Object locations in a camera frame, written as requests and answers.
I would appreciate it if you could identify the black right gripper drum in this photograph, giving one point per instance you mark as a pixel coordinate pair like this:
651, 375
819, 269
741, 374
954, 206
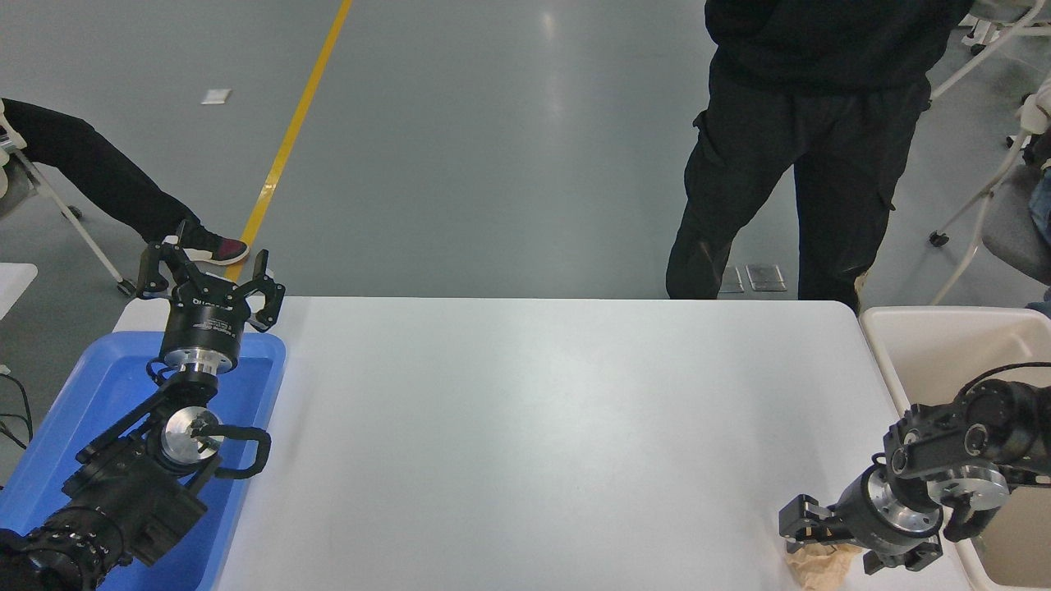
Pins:
855, 513

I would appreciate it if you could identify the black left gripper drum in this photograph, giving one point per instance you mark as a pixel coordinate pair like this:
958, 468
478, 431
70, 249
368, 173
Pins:
205, 324

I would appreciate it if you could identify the tan paper ball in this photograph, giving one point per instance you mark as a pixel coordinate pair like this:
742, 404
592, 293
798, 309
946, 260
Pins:
821, 568

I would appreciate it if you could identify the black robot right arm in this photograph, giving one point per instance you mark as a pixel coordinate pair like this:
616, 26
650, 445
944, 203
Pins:
1002, 410

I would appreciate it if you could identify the seated person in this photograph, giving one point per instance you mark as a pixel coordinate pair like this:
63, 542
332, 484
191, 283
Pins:
98, 176

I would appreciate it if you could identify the blue plastic tray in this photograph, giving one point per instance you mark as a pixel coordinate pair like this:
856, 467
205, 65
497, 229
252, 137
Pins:
98, 386

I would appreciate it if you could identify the small white side table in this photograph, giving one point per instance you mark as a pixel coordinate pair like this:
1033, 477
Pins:
12, 287

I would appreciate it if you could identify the large pale plastic bin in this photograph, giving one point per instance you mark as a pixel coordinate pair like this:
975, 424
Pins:
944, 353

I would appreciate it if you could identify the white-legged chair with grey seat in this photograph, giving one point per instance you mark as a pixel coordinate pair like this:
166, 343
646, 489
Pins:
10, 185

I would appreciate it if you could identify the metal floor plate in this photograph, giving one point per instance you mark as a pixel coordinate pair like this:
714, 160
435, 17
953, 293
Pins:
731, 281
765, 277

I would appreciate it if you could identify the white chair with grey seat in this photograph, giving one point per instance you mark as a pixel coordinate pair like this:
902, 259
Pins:
1010, 222

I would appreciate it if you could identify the person in blue trousers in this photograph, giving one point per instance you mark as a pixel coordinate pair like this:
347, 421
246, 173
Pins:
1043, 205

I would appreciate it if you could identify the standing person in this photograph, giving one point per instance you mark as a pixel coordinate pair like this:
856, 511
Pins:
821, 57

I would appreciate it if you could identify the white chair with castors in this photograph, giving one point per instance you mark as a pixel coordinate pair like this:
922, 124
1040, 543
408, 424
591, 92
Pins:
998, 37

